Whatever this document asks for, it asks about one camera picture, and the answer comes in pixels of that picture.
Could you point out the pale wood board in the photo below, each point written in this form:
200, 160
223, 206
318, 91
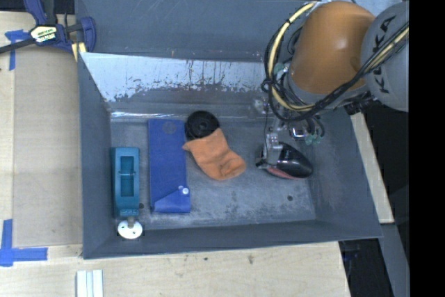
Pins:
45, 149

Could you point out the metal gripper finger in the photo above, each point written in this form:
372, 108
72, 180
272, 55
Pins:
273, 146

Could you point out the teal tool with white disc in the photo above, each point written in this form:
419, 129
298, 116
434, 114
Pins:
125, 177

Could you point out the black round lid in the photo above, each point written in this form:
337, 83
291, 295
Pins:
201, 123

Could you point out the glossy black and red object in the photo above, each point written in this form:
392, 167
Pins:
293, 163

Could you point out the blue flat pouch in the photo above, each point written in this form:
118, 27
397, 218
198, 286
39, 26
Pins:
167, 163

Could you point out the grey metal bin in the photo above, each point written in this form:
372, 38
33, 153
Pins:
243, 205

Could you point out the orange cloth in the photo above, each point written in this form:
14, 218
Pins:
217, 160

